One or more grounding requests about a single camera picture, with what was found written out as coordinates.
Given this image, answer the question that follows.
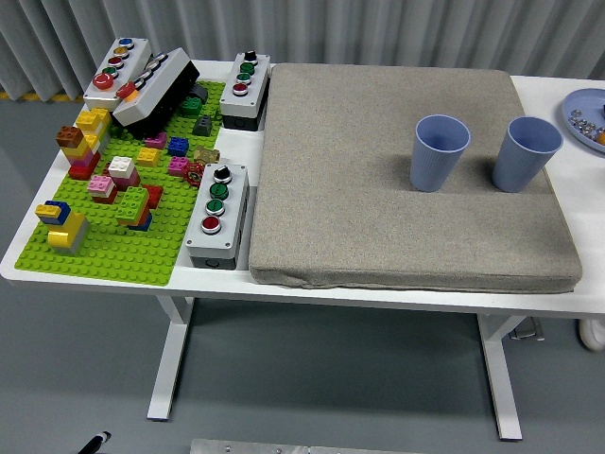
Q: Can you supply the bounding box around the small grey four-button box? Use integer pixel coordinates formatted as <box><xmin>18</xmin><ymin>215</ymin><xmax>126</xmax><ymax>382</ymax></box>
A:
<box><xmin>219</xmin><ymin>50</ymin><xmax>272</xmax><ymax>131</ymax></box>

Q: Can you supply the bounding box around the large grey four-button box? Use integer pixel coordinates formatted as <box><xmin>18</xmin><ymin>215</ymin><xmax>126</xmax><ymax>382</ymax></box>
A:
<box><xmin>184</xmin><ymin>164</ymin><xmax>251</xmax><ymax>271</ymax></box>

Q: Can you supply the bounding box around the blue ribbed cup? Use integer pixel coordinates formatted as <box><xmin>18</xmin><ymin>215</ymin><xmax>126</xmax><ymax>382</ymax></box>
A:
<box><xmin>491</xmin><ymin>116</ymin><xmax>564</xmax><ymax>194</ymax></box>
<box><xmin>408</xmin><ymin>114</ymin><xmax>472</xmax><ymax>193</ymax></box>

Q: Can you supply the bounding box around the blue plate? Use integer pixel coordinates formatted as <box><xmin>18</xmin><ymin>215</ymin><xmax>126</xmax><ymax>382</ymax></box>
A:
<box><xmin>562</xmin><ymin>88</ymin><xmax>605</xmax><ymax>153</ymax></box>

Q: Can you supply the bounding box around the green studded baseplate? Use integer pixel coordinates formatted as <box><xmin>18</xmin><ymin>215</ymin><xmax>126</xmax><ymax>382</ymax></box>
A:
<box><xmin>13</xmin><ymin>80</ymin><xmax>227</xmax><ymax>288</ymax></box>

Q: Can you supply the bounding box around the yellow black floor tape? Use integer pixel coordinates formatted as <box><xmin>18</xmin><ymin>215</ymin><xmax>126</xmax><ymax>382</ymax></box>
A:
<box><xmin>0</xmin><ymin>92</ymin><xmax>85</xmax><ymax>103</ymax></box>

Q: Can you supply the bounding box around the yellow white brick stack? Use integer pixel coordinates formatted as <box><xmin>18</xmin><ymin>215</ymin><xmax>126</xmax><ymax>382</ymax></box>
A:
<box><xmin>75</xmin><ymin>107</ymin><xmax>112</xmax><ymax>157</ymax></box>

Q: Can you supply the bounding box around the silver metal plate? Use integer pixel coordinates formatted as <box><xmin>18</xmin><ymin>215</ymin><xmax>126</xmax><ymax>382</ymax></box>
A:
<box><xmin>189</xmin><ymin>438</ymin><xmax>426</xmax><ymax>454</ymax></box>

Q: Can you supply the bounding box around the yellow blue grey brick stack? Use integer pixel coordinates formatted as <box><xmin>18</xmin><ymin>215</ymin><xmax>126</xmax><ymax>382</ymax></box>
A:
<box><xmin>35</xmin><ymin>200</ymin><xmax>91</xmax><ymax>256</ymax></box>

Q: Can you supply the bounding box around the green orange blue brick stack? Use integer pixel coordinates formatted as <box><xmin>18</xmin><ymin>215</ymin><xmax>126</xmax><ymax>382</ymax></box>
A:
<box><xmin>114</xmin><ymin>186</ymin><xmax>153</xmax><ymax>232</ymax></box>

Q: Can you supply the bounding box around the grey curtain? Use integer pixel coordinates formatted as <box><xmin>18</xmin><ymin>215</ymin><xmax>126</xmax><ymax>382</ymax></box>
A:
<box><xmin>0</xmin><ymin>0</ymin><xmax>605</xmax><ymax>101</ymax></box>

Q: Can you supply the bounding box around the grey bracket under table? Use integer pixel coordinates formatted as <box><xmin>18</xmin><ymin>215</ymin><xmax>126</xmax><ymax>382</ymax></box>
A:
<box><xmin>509</xmin><ymin>317</ymin><xmax>545</xmax><ymax>341</ymax></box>

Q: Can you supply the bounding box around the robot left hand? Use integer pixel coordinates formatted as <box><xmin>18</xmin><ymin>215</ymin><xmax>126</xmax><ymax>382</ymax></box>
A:
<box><xmin>78</xmin><ymin>430</ymin><xmax>112</xmax><ymax>454</ymax></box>

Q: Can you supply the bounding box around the white control box black base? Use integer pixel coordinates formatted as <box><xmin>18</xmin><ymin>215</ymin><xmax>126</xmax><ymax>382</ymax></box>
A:
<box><xmin>112</xmin><ymin>47</ymin><xmax>201</xmax><ymax>140</ymax></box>

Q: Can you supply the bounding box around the pink white red brick stack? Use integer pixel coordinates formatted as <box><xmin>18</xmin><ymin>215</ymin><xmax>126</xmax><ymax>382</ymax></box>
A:
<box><xmin>87</xmin><ymin>174</ymin><xmax>118</xmax><ymax>205</ymax></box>

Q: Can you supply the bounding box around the grey-brown padded mat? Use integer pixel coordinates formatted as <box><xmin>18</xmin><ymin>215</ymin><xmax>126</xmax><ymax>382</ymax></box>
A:
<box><xmin>249</xmin><ymin>62</ymin><xmax>583</xmax><ymax>290</ymax></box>

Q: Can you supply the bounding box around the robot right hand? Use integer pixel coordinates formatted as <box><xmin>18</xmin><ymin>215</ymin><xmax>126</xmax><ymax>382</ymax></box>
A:
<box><xmin>579</xmin><ymin>319</ymin><xmax>605</xmax><ymax>352</ymax></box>

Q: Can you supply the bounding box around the brass valve red handwheel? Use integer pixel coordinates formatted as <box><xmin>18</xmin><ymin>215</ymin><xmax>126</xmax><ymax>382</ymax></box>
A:
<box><xmin>182</xmin><ymin>146</ymin><xmax>221</xmax><ymax>186</ymax></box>

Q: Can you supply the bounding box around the white five-button control box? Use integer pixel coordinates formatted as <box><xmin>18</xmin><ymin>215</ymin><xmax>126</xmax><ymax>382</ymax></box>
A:
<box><xmin>82</xmin><ymin>37</ymin><xmax>153</xmax><ymax>113</ymax></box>

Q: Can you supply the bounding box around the brown yellow red brick tower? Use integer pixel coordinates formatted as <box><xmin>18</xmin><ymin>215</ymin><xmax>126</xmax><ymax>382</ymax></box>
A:
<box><xmin>55</xmin><ymin>125</ymin><xmax>102</xmax><ymax>182</ymax></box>

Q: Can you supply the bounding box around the white table leg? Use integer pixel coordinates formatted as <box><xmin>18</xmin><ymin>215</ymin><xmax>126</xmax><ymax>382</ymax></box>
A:
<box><xmin>147</xmin><ymin>296</ymin><xmax>195</xmax><ymax>422</ymax></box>
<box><xmin>475</xmin><ymin>312</ymin><xmax>526</xmax><ymax>442</ymax></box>

